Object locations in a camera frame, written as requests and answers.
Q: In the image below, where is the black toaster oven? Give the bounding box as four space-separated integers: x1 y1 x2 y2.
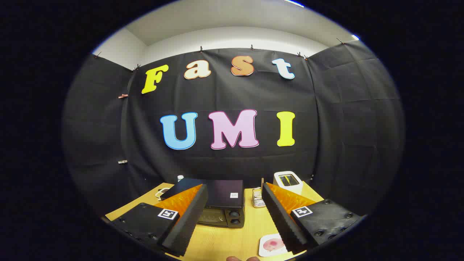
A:
160 178 245 229

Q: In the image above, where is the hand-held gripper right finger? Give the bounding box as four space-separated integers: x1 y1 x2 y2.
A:
262 182 363 255

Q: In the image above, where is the pink round food slice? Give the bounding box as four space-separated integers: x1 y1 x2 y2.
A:
263 237 285 252

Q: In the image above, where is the white square plate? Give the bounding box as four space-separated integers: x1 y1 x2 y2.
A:
258 233 290 257

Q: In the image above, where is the metal wire utensil holder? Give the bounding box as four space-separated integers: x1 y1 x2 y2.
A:
252 187 266 208

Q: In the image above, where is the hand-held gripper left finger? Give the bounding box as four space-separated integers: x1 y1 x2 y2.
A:
111 184 209 257

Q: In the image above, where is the white toaster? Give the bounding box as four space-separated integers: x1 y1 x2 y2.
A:
273 171 303 195

